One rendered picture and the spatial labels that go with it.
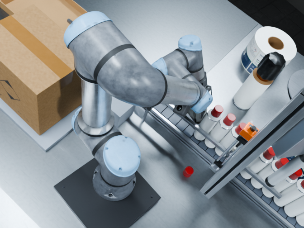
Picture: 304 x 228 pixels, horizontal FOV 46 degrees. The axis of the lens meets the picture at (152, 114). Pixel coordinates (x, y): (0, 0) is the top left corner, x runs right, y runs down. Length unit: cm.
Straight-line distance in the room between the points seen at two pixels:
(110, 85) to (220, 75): 96
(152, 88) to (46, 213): 66
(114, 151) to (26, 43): 46
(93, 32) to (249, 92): 86
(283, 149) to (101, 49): 53
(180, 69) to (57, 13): 80
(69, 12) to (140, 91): 106
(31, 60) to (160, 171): 61
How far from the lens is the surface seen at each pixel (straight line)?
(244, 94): 152
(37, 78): 116
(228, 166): 117
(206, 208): 138
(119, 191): 123
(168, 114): 144
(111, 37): 78
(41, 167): 133
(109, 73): 75
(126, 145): 111
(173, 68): 113
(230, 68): 170
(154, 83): 78
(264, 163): 131
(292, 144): 96
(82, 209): 126
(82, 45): 80
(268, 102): 168
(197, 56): 120
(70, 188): 128
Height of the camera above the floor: 206
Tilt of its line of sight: 56 degrees down
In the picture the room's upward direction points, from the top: 24 degrees clockwise
